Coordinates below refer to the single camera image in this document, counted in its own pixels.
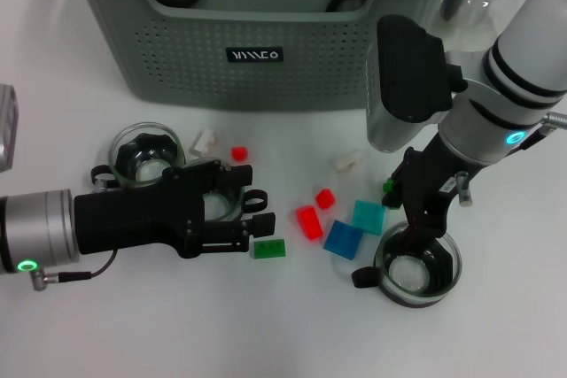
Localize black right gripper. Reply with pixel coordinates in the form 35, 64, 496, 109
383, 134, 482, 258

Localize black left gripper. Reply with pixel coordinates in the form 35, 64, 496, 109
73, 160, 277, 260

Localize grey-green perforated storage bin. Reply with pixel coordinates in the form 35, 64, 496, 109
66, 0, 469, 112

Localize teal square toy plate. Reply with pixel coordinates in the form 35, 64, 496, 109
352, 199, 386, 236

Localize red slope toy brick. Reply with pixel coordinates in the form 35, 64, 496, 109
295, 204, 323, 242

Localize white toy brick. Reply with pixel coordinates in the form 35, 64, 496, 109
330, 150, 369, 174
190, 127, 219, 154

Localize blue square toy plate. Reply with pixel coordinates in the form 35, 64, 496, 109
322, 220, 364, 260

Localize glass carafe black lid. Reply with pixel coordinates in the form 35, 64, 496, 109
436, 0, 528, 58

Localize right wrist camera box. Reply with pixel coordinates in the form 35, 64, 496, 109
365, 13, 469, 154

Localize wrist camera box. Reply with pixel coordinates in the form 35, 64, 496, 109
365, 13, 469, 154
0, 83, 19, 171

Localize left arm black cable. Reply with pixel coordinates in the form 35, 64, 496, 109
28, 248, 119, 291

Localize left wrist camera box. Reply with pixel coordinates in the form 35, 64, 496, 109
0, 83, 19, 171

